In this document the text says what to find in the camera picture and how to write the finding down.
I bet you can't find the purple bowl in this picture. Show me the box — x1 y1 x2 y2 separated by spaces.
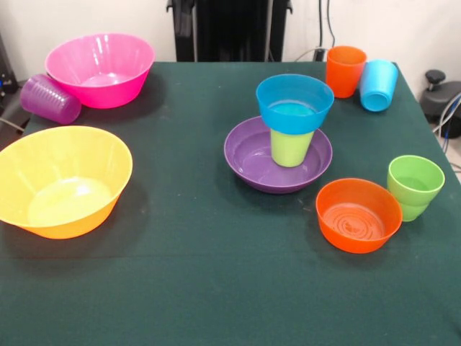
223 115 334 195

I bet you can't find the lime yellow cup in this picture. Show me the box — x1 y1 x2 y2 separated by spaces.
270 128 315 168

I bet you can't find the small blue bowl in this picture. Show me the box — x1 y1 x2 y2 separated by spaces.
256 74 336 136

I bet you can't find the purple cup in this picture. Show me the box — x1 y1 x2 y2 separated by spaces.
19 74 83 126

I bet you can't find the black computer tower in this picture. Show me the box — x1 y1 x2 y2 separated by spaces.
0 32 19 105

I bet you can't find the dark green tablecloth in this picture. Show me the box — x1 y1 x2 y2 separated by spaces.
0 61 461 346

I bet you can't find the small orange bowl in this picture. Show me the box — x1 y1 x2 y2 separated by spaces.
315 177 403 254

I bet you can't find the orange cup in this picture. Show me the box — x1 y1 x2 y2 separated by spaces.
326 45 367 99

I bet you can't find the blue cup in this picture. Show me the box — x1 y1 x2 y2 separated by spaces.
359 59 400 112

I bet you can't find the large orange yellow bowl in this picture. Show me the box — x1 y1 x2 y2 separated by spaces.
0 125 134 239

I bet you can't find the green cup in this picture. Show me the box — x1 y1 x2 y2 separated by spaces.
387 155 446 208
395 200 432 223

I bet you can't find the large pink bowl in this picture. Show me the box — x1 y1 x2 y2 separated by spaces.
44 32 156 110

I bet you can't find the black equipment with knob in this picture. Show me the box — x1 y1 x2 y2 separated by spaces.
420 70 461 125

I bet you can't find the white cable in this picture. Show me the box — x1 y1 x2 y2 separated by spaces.
293 46 320 63

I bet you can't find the black cable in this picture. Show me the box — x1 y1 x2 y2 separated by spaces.
326 0 339 48
318 0 325 50

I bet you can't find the blue cable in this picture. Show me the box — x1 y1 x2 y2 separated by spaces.
434 92 461 152

